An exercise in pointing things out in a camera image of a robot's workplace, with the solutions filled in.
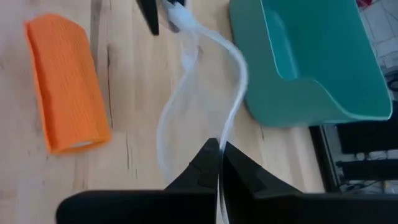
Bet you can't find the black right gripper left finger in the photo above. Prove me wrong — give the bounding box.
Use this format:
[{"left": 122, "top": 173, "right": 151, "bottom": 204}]
[{"left": 55, "top": 138, "right": 222, "bottom": 224}]

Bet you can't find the black aluminium table frame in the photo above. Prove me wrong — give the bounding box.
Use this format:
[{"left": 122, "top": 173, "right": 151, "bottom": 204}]
[{"left": 309, "top": 124, "right": 341, "bottom": 194}]

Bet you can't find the teal plastic basket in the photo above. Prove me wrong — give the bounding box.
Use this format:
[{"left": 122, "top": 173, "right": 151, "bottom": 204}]
[{"left": 229, "top": 0, "right": 393, "bottom": 128}]

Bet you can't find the orange elastic bandage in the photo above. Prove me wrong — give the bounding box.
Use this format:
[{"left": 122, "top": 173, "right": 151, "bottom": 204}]
[{"left": 24, "top": 13, "right": 112, "bottom": 156}]

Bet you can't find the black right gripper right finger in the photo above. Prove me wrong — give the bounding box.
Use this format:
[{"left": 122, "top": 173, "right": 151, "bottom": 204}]
[{"left": 222, "top": 141, "right": 398, "bottom": 224}]

